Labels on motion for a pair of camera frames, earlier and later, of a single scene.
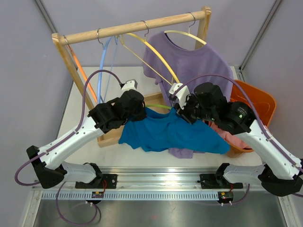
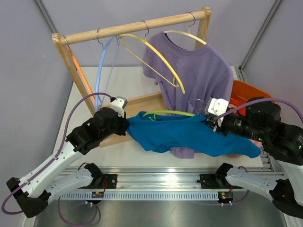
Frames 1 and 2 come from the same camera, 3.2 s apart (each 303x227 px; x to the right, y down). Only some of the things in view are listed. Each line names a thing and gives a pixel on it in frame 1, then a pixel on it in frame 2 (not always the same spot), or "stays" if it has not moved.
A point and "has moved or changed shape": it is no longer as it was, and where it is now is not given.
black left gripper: (142, 115) -> (125, 125)
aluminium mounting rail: (159, 178) stays
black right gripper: (184, 112) -> (214, 124)
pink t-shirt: (231, 138) has moved or changed shape
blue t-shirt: (165, 129) has moved or changed shape
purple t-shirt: (193, 67) stays
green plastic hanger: (166, 106) -> (167, 112)
